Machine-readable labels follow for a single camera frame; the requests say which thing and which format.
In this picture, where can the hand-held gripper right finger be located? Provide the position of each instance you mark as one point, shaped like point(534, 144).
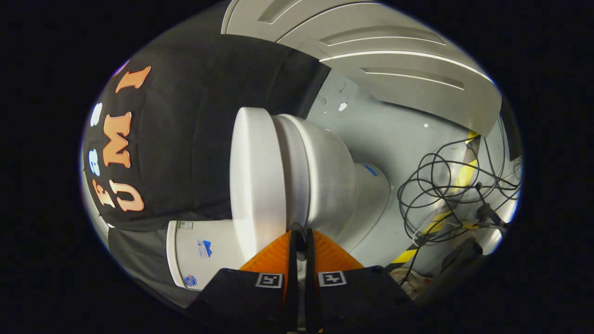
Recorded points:
point(362, 297)

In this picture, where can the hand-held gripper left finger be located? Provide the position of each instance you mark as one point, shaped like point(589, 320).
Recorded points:
point(241, 301)

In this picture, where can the white toilet lid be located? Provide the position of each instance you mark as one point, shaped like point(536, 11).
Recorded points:
point(253, 176)

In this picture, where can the white toilet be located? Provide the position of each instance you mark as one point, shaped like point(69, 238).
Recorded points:
point(325, 181)

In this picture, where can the yellow black floor tape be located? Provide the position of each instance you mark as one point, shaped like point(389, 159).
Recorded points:
point(464, 174)

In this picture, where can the black backdrop cloth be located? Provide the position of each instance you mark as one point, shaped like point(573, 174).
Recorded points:
point(195, 139)

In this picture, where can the white drawer cabinet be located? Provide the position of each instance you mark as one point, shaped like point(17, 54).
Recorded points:
point(394, 60)

